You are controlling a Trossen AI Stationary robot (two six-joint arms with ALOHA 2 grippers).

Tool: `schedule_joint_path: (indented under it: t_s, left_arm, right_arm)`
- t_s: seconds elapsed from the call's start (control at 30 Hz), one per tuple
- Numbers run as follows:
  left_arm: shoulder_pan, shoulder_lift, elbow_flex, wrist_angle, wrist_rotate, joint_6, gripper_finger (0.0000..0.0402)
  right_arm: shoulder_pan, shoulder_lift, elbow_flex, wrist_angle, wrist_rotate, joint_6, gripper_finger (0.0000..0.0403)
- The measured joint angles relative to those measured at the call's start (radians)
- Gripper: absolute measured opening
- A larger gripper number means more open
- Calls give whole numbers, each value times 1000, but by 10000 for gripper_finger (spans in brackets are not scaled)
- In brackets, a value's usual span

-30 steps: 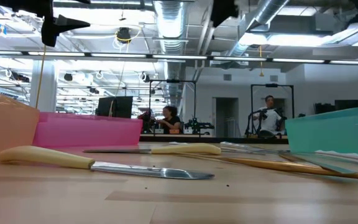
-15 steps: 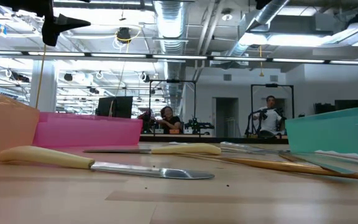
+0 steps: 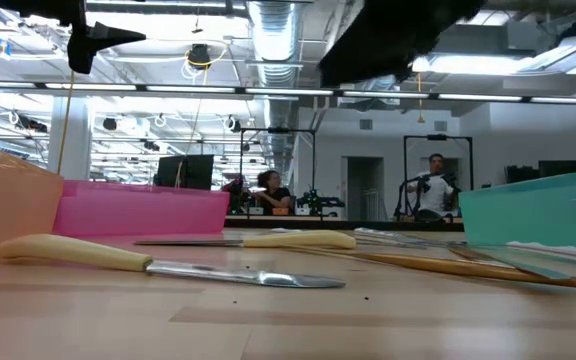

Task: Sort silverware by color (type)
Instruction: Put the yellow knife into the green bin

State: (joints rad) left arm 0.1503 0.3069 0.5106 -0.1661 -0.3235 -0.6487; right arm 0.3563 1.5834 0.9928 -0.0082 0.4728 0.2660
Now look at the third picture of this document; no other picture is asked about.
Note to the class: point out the small dark monitor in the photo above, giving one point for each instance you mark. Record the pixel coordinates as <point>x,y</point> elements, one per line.
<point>520,175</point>

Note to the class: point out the long ceiling light bar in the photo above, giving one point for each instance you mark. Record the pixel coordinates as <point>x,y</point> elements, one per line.
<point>293,91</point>

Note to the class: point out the small orange box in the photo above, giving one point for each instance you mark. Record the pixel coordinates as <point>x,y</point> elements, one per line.
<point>280,211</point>

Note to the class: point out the orange plastic tray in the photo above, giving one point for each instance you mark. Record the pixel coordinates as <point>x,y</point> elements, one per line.
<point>8,200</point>

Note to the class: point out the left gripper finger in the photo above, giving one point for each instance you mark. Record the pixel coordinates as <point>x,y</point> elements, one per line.
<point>85,40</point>

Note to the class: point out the wide dark monitor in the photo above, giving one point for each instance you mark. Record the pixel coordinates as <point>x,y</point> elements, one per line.
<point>563,169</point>

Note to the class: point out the silver ribbed ventilation duct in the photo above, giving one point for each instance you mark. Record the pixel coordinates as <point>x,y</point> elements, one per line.
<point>273,40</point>

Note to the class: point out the black background robot arm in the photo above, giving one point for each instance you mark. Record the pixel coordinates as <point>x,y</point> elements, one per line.
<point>420,187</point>
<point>318,202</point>

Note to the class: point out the black gantry frame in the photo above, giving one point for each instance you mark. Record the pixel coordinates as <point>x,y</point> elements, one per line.
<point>438,136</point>
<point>278,130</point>

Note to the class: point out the black monitor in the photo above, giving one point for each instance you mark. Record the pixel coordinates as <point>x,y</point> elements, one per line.
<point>193,172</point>

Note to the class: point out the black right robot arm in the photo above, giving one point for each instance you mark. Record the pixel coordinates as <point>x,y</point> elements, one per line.
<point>393,35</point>

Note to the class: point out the black hanging ceiling camera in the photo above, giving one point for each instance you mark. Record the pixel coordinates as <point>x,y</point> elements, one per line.
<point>199,56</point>

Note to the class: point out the person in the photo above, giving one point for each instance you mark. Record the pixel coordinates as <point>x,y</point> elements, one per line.
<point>275,196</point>
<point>435,195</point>

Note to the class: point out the square wall vent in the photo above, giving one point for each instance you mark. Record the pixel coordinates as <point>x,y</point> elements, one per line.
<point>365,124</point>
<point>440,125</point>

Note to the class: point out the white structural column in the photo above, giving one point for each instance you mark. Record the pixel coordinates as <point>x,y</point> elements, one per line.
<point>75,150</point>

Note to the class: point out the teal plastic tray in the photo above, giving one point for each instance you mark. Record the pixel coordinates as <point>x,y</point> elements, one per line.
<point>538,215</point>

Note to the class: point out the pink plastic tray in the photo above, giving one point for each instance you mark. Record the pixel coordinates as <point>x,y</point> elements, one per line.
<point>138,210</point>

